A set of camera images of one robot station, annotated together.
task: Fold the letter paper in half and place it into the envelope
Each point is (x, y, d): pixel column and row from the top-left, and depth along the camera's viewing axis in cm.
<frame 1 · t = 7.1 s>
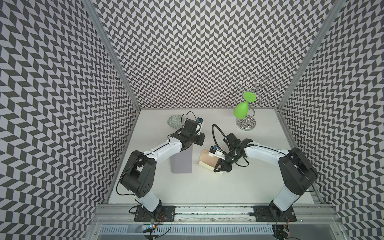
left hand: (203, 137, 89), fingers closed
right hand: (216, 171, 81), fingers closed
small patterned ceramic dish: (175, 121, 112), point 2 cm above the table
green plastic wine glass: (241, 109, 89), point 24 cm above the table

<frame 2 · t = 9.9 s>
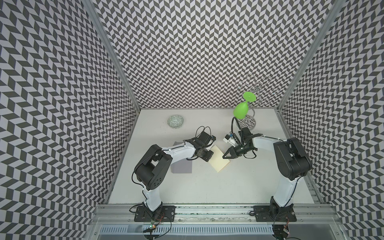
left hand: (208, 155, 92), fingers closed
right hand: (225, 158, 89), fingers closed
the named things where they were.

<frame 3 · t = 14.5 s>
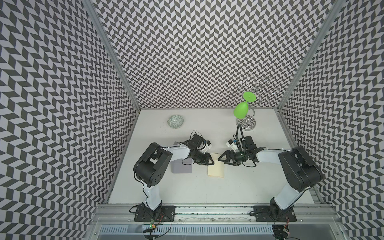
left hand: (210, 164, 89), fingers open
right hand: (222, 164, 88), fingers open
the named things where they were.

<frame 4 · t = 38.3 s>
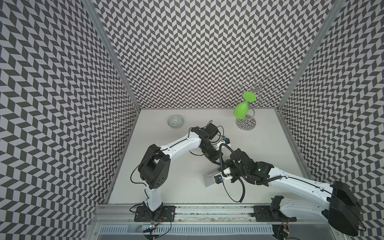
left hand: (221, 165, 76), fingers closed
right hand: (221, 167, 79), fingers closed
the named things where they were.

